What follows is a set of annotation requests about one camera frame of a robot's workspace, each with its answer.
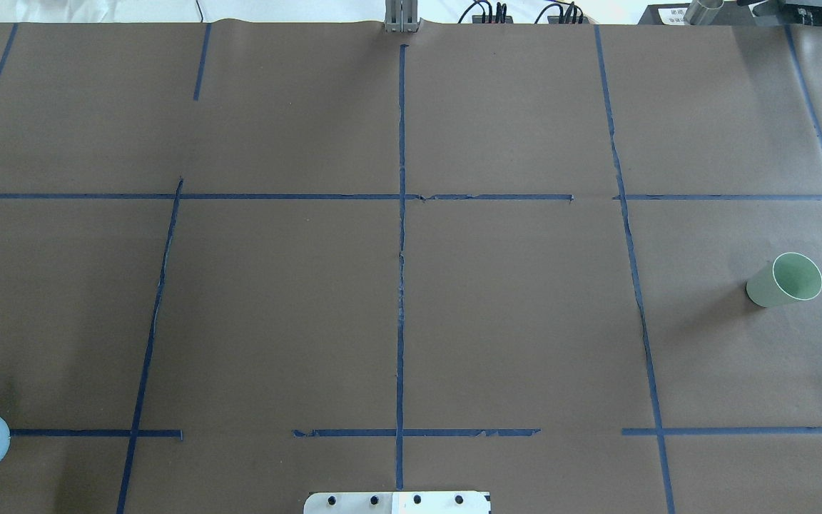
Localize green paper cup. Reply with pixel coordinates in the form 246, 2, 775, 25
745, 253, 822, 307

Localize aluminium frame post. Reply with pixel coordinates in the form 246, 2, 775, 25
384, 0, 420, 34

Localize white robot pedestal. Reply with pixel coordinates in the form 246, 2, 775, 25
303, 490, 492, 513

